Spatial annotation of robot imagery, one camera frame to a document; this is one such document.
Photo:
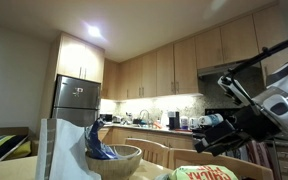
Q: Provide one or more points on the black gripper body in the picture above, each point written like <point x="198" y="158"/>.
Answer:
<point x="255" y="123"/>

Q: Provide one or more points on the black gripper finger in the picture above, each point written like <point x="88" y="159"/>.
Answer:
<point x="214" y="131"/>
<point x="222" y="146"/>

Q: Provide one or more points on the green popcorn bag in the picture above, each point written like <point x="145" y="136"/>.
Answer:
<point x="204" y="173"/>

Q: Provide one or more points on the blue snack bag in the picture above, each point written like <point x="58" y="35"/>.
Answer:
<point x="99" y="143"/>

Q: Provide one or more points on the white paper bag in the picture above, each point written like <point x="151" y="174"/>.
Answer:
<point x="65" y="150"/>

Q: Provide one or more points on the paper towel roll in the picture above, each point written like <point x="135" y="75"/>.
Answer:
<point x="212" y="120"/>

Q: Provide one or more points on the grey striped dish towel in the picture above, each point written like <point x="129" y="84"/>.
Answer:
<point x="239" y="154"/>

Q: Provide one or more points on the black kitchen stove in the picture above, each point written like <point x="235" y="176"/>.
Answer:
<point x="217" y="111"/>

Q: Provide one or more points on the white mug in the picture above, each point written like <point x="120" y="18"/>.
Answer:
<point x="193" y="124"/>

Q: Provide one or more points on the red striped dish towel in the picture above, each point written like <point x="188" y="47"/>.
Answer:
<point x="255" y="151"/>

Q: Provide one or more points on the white jar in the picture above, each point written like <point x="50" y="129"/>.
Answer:
<point x="184" y="123"/>

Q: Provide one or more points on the curved wooden chair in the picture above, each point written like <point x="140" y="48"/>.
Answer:
<point x="190" y="158"/>
<point x="150" y="148"/>

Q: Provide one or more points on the black coffee maker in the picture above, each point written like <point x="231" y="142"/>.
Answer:
<point x="174" y="120"/>

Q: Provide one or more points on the wooden upper cabinet row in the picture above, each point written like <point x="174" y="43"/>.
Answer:
<point x="164" y="73"/>

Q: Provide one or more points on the wooden bowl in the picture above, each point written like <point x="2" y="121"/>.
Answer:
<point x="117" y="166"/>

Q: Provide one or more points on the black countertop appliance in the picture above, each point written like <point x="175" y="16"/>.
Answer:
<point x="106" y="118"/>

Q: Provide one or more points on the stainless steel refrigerator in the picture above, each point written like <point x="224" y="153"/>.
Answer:
<point x="74" y="96"/>

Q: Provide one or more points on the ceiling light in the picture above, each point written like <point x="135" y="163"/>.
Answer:
<point x="94" y="31"/>

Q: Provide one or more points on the yellow pillow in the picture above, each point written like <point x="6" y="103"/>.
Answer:
<point x="22" y="151"/>

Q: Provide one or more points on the striped pillow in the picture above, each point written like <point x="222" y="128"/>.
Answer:
<point x="0" y="146"/>

